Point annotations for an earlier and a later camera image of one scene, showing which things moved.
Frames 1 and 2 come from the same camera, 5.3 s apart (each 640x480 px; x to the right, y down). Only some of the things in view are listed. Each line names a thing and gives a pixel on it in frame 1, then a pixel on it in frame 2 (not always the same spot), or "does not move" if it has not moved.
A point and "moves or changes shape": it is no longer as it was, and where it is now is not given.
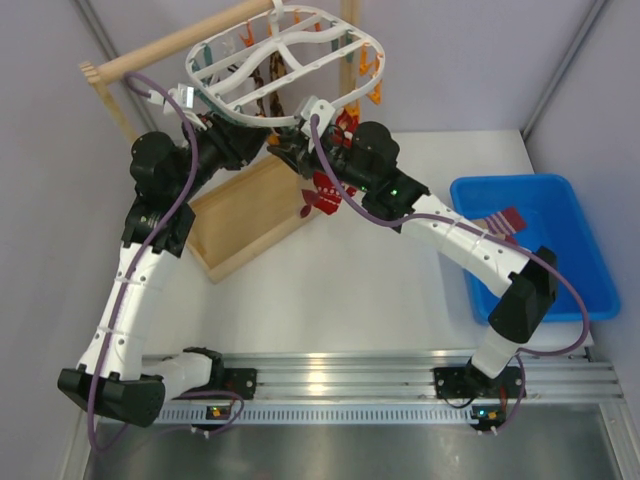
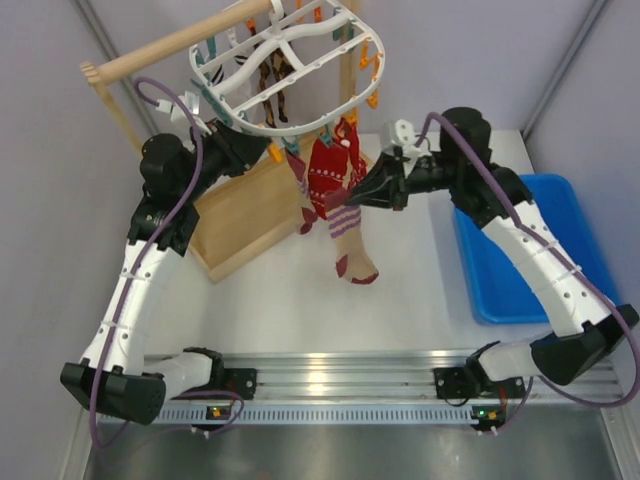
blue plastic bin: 556,220 does not move
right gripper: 288,148 to 385,184
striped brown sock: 504,224 moves or changes shape
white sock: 225,46 to 216,75
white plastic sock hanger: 288,65 does not move
